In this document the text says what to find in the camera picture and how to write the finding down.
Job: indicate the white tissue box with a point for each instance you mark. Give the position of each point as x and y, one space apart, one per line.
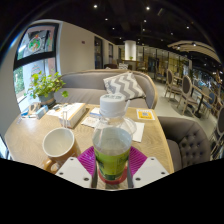
75 113

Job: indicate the grey white zigzag cushion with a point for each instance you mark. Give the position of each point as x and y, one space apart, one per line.
124 85

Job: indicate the group of ceiling lights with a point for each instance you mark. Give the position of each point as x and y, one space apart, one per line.
147 8

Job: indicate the green potted plant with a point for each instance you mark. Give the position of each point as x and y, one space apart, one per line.
46 85

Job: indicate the white blue card box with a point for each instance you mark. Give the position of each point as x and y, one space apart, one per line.
94 112

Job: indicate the yellow square card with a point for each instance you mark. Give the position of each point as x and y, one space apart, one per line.
145 114

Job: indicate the curved grey sofa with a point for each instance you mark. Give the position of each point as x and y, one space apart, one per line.
85 83

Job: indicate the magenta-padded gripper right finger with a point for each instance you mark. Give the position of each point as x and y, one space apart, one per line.
150 170

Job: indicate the white paper sheet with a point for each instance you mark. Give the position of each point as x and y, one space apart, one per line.
138 131

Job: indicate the green-labelled clear drink bottle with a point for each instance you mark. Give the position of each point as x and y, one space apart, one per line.
111 153

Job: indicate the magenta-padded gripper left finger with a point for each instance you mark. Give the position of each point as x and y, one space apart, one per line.
75 170

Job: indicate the brown mug white inside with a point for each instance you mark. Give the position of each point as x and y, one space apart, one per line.
60 143

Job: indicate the grey tufted armchair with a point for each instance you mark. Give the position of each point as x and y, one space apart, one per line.
190 143

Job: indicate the teal small box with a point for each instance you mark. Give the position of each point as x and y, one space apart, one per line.
41 111

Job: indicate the white printed menu sheet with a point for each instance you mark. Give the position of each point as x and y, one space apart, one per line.
53 112

